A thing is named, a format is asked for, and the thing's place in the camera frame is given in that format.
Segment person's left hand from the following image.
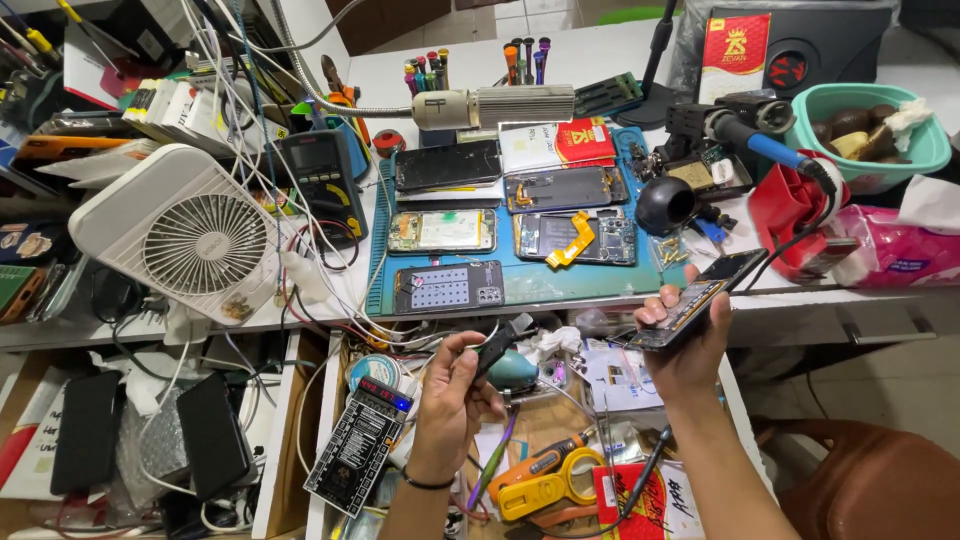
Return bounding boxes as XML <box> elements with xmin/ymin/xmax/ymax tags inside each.
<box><xmin>407</xmin><ymin>330</ymin><xmax>509</xmax><ymax>483</ymax></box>

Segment person's right hand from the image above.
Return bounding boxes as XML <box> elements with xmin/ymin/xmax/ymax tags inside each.
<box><xmin>633</xmin><ymin>262</ymin><xmax>735</xmax><ymax>408</ymax></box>

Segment black smartphone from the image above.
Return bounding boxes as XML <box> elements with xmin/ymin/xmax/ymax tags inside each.
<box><xmin>175</xmin><ymin>372</ymin><xmax>253</xmax><ymax>503</ymax></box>
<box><xmin>49</xmin><ymin>370</ymin><xmax>123</xmax><ymax>497</ymax></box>
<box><xmin>624</xmin><ymin>247</ymin><xmax>771</xmax><ymax>354</ymax></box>

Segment black cable connector clip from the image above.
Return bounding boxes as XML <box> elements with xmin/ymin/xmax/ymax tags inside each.
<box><xmin>472</xmin><ymin>312</ymin><xmax>535</xmax><ymax>385</ymax></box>

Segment white label sheets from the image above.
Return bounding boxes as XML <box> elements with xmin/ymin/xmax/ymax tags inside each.
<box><xmin>576</xmin><ymin>340</ymin><xmax>666</xmax><ymax>414</ymax></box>

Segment purple tweezers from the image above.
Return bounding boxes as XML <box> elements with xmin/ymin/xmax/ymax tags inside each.
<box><xmin>465</xmin><ymin>404</ymin><xmax>521</xmax><ymax>512</ymax></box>

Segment black wrist band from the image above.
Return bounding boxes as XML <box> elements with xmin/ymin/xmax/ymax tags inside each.
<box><xmin>399</xmin><ymin>465</ymin><xmax>457</xmax><ymax>492</ymax></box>

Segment teal rounded tool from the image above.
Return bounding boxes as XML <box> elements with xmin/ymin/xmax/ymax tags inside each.
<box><xmin>487</xmin><ymin>348</ymin><xmax>540</xmax><ymax>392</ymax></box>

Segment black battery tester board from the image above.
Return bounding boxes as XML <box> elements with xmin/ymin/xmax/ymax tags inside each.
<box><xmin>302</xmin><ymin>375</ymin><xmax>416</xmax><ymax>519</ymax></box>

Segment orange electric screwdriver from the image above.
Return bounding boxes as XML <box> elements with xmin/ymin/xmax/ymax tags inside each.
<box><xmin>486</xmin><ymin>428</ymin><xmax>599</xmax><ymax>504</ymax></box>

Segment white open drawer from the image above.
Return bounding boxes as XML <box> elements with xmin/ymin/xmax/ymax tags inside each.
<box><xmin>303</xmin><ymin>328</ymin><xmax>775</xmax><ymax>540</ymax></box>

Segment small bag of brass screws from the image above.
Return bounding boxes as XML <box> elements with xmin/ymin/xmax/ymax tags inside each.
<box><xmin>648</xmin><ymin>233</ymin><xmax>696</xmax><ymax>272</ymax></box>

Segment black phone back with grid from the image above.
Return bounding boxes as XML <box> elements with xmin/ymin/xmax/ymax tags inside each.
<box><xmin>391</xmin><ymin>259</ymin><xmax>507</xmax><ymax>316</ymax></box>

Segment yellow magnifier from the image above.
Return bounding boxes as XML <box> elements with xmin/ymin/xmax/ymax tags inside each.
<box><xmin>496</xmin><ymin>447</ymin><xmax>606</xmax><ymax>523</ymax></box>

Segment crumpled white tissue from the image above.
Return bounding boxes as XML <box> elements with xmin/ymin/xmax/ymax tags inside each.
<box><xmin>516</xmin><ymin>325</ymin><xmax>584</xmax><ymax>366</ymax></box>

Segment red packet with black print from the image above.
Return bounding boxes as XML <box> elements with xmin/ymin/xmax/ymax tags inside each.
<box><xmin>591</xmin><ymin>460</ymin><xmax>704</xmax><ymax>540</ymax></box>

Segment opened phone with yellow flex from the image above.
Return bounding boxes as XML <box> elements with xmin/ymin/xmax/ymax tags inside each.
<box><xmin>513</xmin><ymin>207</ymin><xmax>639</xmax><ymax>270</ymax></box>

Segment blue repair mat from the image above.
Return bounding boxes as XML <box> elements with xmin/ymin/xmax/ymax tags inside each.
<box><xmin>365</xmin><ymin>125</ymin><xmax>688</xmax><ymax>318</ymax></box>

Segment red plastic bag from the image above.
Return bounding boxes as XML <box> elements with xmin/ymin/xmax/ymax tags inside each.
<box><xmin>747</xmin><ymin>159</ymin><xmax>861</xmax><ymax>284</ymax></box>

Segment opened phone with white battery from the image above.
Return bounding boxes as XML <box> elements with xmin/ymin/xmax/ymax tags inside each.
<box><xmin>386</xmin><ymin>207</ymin><xmax>499</xmax><ymax>257</ymax></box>

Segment black soldering iron stand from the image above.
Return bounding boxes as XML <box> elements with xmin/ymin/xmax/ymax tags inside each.
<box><xmin>651</xmin><ymin>93</ymin><xmax>798</xmax><ymax>202</ymax></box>

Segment small white bottle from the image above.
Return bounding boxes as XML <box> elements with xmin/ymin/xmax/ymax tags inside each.
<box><xmin>280</xmin><ymin>249</ymin><xmax>332</xmax><ymax>306</ymax></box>

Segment brown chair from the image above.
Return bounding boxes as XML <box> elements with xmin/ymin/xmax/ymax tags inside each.
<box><xmin>750</xmin><ymin>416</ymin><xmax>960</xmax><ymax>540</ymax></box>

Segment pink tissue packet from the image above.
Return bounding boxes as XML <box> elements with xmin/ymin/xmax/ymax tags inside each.
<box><xmin>831</xmin><ymin>201</ymin><xmax>960</xmax><ymax>291</ymax></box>

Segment red and gold packet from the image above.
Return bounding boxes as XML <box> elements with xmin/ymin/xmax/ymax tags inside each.
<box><xmin>553</xmin><ymin>115</ymin><xmax>618</xmax><ymax>169</ymax></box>

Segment black phone screen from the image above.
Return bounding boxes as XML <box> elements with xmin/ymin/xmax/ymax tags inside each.
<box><xmin>393</xmin><ymin>139</ymin><xmax>504</xmax><ymax>194</ymax></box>

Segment black multimeter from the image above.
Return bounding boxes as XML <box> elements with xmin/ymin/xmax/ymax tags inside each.
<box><xmin>279</xmin><ymin>129</ymin><xmax>370</xmax><ymax>249</ymax></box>

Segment white paper packet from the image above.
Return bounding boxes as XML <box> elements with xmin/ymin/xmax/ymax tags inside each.
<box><xmin>498</xmin><ymin>123</ymin><xmax>575</xmax><ymax>176</ymax></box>

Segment red tape roll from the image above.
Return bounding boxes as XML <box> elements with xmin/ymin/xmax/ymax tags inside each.
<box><xmin>372</xmin><ymin>128</ymin><xmax>408</xmax><ymax>159</ymax></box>

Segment black stand with round base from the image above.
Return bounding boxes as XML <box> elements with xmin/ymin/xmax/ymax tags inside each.
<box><xmin>613</xmin><ymin>0</ymin><xmax>704</xmax><ymax>131</ymax></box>

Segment green and black board holder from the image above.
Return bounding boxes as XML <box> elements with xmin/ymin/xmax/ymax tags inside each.
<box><xmin>573</xmin><ymin>71</ymin><xmax>645</xmax><ymax>118</ymax></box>

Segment bubble wrap sheet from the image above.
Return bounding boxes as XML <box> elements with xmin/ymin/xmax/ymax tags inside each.
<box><xmin>115</xmin><ymin>385</ymin><xmax>189</xmax><ymax>489</ymax></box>

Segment white desk fan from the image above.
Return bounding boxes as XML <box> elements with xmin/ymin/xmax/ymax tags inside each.
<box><xmin>67</xmin><ymin>142</ymin><xmax>291</xmax><ymax>328</ymax></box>

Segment silver gooseneck lamp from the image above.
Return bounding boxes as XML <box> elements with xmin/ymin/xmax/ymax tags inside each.
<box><xmin>268</xmin><ymin>0</ymin><xmax>578</xmax><ymax>134</ymax></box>

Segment teal plastic bowl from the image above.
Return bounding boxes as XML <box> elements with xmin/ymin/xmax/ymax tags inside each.
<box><xmin>783</xmin><ymin>82</ymin><xmax>954</xmax><ymax>197</ymax></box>

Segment red and gold box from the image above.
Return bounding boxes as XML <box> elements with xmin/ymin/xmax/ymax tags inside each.
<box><xmin>696</xmin><ymin>12</ymin><xmax>773</xmax><ymax>105</ymax></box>

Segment set of short coloured screwdrivers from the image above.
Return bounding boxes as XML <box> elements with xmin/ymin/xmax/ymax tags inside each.
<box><xmin>402</xmin><ymin>48</ymin><xmax>452</xmax><ymax>98</ymax></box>

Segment set of tall coloured screwdrivers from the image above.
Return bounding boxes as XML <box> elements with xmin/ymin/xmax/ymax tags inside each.
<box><xmin>501</xmin><ymin>35</ymin><xmax>553</xmax><ymax>87</ymax></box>

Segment cluttered shelf of tools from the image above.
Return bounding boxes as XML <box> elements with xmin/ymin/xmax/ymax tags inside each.
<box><xmin>0</xmin><ymin>0</ymin><xmax>290</xmax><ymax>226</ymax></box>

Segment black probe with cable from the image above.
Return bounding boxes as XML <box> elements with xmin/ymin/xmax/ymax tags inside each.
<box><xmin>525</xmin><ymin>423</ymin><xmax>675</xmax><ymax>540</ymax></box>

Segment opened grey phone frame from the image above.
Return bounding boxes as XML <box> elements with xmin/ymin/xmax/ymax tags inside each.
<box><xmin>504</xmin><ymin>165</ymin><xmax>630</xmax><ymax>216</ymax></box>

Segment blue handled soldering iron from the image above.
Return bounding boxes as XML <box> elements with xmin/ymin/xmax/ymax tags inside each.
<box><xmin>703</xmin><ymin>105</ymin><xmax>839</xmax><ymax>198</ymax></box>

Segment orange handled pliers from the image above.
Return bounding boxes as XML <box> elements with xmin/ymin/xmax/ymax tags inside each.
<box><xmin>320</xmin><ymin>53</ymin><xmax>373</xmax><ymax>148</ymax></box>

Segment bundle of white cables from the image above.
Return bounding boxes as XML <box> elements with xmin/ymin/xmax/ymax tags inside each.
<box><xmin>176</xmin><ymin>0</ymin><xmax>421</xmax><ymax>354</ymax></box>

